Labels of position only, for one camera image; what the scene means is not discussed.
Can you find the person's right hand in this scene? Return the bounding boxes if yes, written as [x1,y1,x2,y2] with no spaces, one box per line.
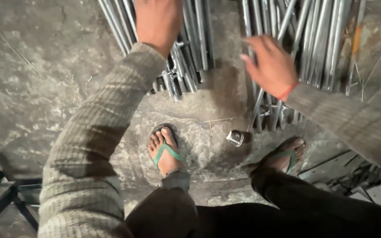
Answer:
[240,35,299,102]

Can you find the person's leg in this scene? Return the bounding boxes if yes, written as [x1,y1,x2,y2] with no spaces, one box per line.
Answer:
[195,166,381,238]
[124,169,200,238]

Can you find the rusty thin metal rod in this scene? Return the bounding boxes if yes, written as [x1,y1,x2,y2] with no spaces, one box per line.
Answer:
[345,0,367,97]

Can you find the shiny metal cylinder piece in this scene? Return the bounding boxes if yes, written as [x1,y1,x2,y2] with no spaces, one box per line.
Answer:
[226,130,253,148]

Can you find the heap of dark metal scraps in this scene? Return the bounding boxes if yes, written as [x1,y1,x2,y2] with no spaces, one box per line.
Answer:
[298,150,381,210]

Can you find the red wrist thread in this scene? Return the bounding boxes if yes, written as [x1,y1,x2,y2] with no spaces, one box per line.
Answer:
[277,81,299,102]

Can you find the person's left leg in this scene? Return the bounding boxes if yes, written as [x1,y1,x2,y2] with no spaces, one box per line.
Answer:
[124,169,200,238]

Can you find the person's right foot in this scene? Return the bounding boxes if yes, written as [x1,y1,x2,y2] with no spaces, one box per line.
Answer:
[243,137,307,176]

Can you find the green strap flip-flop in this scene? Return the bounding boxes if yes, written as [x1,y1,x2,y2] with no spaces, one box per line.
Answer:
[243,136,307,176]
[148,123,184,170]

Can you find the person's right leg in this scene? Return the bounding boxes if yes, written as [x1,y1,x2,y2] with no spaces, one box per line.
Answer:
[195,166,381,238]

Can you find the black metal frame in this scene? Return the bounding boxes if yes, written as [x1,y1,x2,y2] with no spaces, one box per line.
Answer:
[0,130,43,233]

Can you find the person's left hand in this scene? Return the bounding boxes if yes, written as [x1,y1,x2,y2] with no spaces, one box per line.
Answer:
[134,0,184,59]

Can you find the pile of grey metal rods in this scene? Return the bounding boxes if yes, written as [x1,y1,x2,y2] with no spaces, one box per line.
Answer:
[97,0,216,102]
[241,0,368,133]

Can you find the person's left foot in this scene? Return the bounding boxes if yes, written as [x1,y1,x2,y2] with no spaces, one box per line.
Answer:
[147,127,185,178]

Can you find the person's foot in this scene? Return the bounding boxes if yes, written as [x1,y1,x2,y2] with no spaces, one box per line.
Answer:
[147,127,185,178]
[243,137,307,176]

